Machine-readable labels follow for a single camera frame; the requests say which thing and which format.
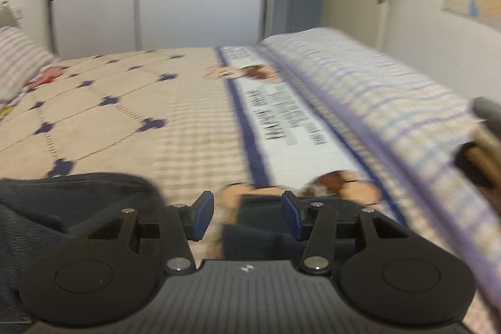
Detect beige bear printed blanket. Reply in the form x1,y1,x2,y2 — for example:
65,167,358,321
0,46,411,264

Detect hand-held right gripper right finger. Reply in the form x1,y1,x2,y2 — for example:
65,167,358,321
282,190,410,276

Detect cream folded cloth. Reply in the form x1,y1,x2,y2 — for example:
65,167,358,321
474,122,501,166

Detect striped pillow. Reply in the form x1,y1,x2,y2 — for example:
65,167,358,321
0,26,65,119

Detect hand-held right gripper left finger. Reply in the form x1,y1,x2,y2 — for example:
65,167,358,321
88,191,215,277

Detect purple checked quilt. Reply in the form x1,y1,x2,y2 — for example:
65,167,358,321
260,27,501,334

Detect tan folded cloth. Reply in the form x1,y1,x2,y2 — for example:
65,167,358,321
466,146,501,188

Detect dark blue jeans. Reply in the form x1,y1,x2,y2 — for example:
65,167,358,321
0,173,369,325

